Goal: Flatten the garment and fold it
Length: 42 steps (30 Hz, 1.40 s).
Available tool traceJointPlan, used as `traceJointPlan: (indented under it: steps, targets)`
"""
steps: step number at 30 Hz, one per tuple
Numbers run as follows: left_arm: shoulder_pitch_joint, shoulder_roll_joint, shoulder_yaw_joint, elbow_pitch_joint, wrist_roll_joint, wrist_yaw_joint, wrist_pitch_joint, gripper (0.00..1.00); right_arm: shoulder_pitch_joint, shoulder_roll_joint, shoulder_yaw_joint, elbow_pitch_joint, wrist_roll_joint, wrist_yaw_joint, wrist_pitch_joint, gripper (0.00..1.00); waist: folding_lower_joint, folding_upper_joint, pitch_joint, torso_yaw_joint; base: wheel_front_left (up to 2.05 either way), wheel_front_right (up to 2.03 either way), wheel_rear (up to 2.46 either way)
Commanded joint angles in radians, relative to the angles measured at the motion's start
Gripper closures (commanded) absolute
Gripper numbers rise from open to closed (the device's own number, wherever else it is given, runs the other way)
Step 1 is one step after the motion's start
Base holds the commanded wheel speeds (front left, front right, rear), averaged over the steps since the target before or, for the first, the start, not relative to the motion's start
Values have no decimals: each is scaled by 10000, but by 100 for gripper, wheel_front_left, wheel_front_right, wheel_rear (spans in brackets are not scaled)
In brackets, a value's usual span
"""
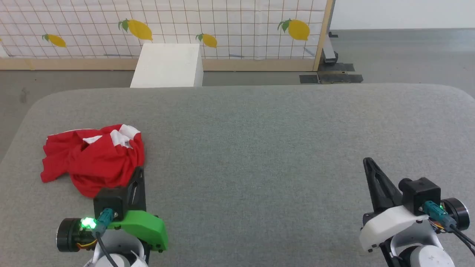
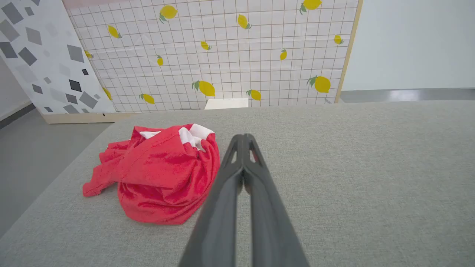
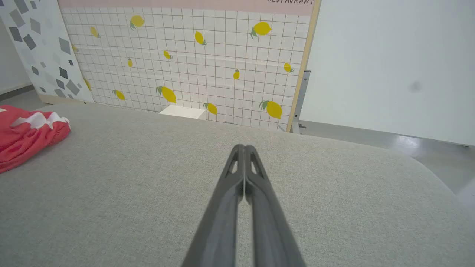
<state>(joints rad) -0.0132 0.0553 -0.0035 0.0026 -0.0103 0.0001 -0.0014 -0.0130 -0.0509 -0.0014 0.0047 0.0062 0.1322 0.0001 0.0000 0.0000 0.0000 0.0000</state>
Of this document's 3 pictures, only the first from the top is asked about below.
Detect red and white shorts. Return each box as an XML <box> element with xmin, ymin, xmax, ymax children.
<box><xmin>40</xmin><ymin>124</ymin><xmax>145</xmax><ymax>198</ymax></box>

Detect right black cable teal plug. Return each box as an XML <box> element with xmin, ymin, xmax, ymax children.
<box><xmin>424</xmin><ymin>201</ymin><xmax>475</xmax><ymax>257</ymax></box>

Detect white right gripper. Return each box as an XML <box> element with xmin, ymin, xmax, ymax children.
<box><xmin>359</xmin><ymin>157</ymin><xmax>431</xmax><ymax>253</ymax></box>

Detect black cable teal plug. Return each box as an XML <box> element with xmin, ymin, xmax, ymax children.
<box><xmin>424</xmin><ymin>201</ymin><xmax>475</xmax><ymax>257</ymax></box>
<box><xmin>91</xmin><ymin>208</ymin><xmax>120</xmax><ymax>267</ymax></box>

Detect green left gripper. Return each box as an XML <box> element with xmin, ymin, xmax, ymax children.
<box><xmin>107</xmin><ymin>167</ymin><xmax>169</xmax><ymax>253</ymax></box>

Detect left black cable teal plug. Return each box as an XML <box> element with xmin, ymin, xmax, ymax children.
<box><xmin>91</xmin><ymin>208</ymin><xmax>120</xmax><ymax>267</ymax></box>

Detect grey metal stand foot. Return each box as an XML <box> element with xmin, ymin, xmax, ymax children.
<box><xmin>321</xmin><ymin>32</ymin><xmax>339</xmax><ymax>64</ymax></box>

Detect white rectangular box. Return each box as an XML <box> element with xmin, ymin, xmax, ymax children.
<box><xmin>130</xmin><ymin>43</ymin><xmax>204</xmax><ymax>88</ymax></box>

